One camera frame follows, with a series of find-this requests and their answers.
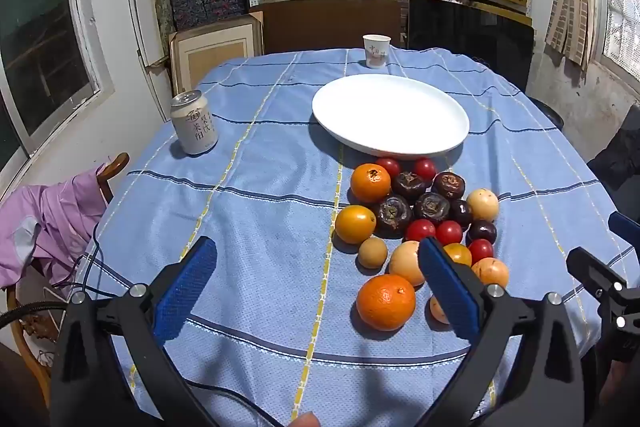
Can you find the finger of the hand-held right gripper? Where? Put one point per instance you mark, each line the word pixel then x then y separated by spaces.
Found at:
pixel 627 229
pixel 592 269

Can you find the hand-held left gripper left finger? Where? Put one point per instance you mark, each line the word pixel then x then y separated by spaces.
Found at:
pixel 185 287

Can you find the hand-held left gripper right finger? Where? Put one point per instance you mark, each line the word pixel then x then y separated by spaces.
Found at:
pixel 450 292

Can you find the small yellow tomato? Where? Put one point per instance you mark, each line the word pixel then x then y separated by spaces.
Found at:
pixel 460 253

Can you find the large beige round fruit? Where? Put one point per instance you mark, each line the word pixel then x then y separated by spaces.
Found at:
pixel 405 263

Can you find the large orange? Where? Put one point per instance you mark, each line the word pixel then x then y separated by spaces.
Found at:
pixel 386 302

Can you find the dark purple cherry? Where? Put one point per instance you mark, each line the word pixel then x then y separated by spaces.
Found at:
pixel 460 213
pixel 482 232

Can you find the tan speckled round fruit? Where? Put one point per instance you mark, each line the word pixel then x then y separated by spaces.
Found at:
pixel 372 252

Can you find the cream round fruit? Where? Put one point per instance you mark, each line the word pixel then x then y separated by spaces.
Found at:
pixel 482 204

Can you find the yellow-orange tomato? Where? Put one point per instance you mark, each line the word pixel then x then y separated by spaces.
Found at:
pixel 355 224

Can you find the orange tangerine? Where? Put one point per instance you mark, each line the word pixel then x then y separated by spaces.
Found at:
pixel 370 182

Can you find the white oval plate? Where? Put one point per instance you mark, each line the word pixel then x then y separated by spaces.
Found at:
pixel 390 114

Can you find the person's left hand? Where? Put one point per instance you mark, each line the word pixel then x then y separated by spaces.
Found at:
pixel 306 420

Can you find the black jacket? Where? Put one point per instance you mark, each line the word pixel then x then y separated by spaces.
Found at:
pixel 620 157

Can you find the blue checked tablecloth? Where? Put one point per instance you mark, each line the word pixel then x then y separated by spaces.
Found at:
pixel 280 187

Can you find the wooden chair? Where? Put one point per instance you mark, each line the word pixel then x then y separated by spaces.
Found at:
pixel 116 164

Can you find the dark round stool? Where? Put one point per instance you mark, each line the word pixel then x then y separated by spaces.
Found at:
pixel 547 112

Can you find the pink cloth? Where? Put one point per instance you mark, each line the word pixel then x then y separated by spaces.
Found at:
pixel 50 227

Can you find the white drink can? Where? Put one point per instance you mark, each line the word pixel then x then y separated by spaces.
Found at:
pixel 195 127

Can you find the barred window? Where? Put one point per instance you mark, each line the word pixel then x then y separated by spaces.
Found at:
pixel 622 17

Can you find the framed picture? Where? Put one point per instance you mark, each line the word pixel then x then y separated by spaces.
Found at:
pixel 215 52

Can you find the black panel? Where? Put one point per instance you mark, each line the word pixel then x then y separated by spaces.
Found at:
pixel 470 42

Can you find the white paper cup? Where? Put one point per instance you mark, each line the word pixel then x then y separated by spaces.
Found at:
pixel 376 51

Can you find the white leaning board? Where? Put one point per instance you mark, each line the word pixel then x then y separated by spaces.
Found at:
pixel 142 32

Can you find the blue patterned boxes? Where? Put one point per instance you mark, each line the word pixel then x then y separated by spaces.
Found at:
pixel 205 4

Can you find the white framed window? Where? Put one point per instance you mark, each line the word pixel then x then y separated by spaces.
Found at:
pixel 40 37

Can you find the brown board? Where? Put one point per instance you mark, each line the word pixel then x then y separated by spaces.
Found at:
pixel 325 27

